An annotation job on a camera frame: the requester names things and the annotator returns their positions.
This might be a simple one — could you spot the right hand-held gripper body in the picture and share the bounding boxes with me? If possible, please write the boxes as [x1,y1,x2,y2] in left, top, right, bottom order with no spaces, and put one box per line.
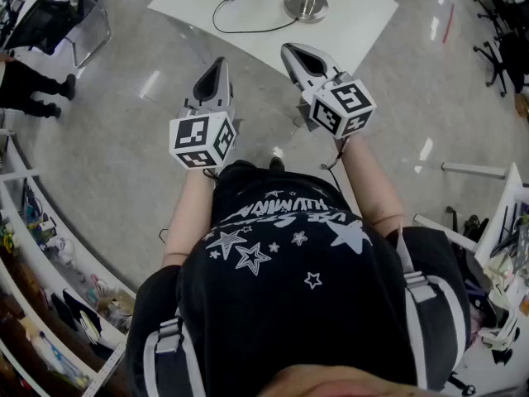
[295,70,378,141]

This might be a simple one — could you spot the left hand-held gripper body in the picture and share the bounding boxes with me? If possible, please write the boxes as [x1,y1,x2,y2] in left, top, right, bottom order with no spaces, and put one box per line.
[168,95,238,170]

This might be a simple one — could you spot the person's right forearm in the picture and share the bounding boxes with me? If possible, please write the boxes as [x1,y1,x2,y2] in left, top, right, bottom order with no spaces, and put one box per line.
[338,133,407,233]

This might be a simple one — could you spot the person's left forearm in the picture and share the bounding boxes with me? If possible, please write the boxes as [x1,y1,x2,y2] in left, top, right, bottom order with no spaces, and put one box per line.
[162,166,217,269]

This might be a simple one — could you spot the person's black trousers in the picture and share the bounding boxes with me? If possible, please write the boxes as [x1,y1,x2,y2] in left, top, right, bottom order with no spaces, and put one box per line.
[213,159,274,193]

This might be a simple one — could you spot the red floor tape strip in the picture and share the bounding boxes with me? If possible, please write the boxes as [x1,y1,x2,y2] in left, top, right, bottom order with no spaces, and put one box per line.
[441,2,456,45]

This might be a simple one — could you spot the white shelf unit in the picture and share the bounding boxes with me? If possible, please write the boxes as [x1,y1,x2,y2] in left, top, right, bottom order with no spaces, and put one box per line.
[0,130,138,397]

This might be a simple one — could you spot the person's black star-print shirt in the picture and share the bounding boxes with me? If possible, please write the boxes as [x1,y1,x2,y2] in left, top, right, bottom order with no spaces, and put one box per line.
[126,184,472,393]

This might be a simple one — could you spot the person's face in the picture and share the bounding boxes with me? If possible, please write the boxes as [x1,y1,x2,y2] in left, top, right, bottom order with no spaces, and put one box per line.
[268,364,418,397]

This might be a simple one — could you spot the thin black wire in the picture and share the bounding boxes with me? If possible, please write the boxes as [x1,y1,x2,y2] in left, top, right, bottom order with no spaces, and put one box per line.
[320,138,346,194]

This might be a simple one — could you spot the white desk frame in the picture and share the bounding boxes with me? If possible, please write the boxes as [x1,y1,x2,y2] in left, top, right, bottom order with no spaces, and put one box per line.
[412,160,529,273]

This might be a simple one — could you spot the black grey harness strap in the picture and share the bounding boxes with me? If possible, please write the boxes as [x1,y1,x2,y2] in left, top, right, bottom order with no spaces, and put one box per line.
[395,221,472,392]
[142,315,207,397]

